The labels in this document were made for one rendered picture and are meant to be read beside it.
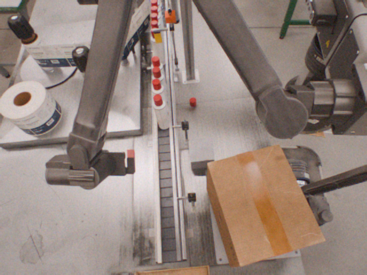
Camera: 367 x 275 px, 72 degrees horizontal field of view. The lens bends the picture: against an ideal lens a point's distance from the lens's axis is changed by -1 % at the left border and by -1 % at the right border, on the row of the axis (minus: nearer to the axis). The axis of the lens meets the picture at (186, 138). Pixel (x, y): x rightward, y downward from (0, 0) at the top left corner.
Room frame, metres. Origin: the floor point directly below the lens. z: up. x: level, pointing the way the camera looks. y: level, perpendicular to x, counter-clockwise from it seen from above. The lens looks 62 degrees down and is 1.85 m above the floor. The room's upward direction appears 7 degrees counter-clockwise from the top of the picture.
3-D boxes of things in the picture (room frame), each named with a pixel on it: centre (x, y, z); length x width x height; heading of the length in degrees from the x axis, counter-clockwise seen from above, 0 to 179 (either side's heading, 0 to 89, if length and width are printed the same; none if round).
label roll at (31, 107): (0.73, 0.67, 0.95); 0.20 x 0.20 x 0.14
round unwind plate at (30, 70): (1.06, 0.68, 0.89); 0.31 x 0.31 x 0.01
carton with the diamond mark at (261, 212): (0.17, -0.19, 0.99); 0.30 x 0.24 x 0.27; 8
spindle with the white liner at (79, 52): (0.80, 0.37, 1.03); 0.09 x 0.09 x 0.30
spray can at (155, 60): (0.80, 0.09, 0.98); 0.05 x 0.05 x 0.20
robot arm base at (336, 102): (0.26, -0.28, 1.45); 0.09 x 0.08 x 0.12; 170
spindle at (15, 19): (1.06, 0.68, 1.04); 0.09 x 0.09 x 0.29
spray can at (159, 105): (0.60, 0.09, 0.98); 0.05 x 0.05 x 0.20
